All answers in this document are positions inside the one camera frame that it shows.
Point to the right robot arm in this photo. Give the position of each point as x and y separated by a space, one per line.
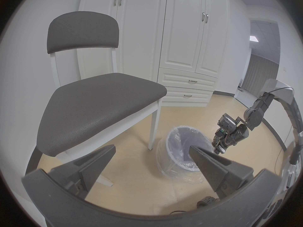
258 112

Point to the white wardrobe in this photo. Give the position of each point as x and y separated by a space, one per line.
184 32

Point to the clear plastic bag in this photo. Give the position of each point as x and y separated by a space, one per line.
163 164

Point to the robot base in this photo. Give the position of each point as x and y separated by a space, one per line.
290 174

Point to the ceiling light panel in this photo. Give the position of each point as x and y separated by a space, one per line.
254 38

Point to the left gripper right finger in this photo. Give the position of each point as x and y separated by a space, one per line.
213 169

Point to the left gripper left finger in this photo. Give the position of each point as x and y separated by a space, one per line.
94 167

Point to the white trash bin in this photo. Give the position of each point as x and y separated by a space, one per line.
175 157

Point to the grey padded white chair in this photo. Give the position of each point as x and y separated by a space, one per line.
99 107

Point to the grey curtain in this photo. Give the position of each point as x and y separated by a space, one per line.
260 77

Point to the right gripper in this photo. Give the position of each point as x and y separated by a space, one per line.
221 142

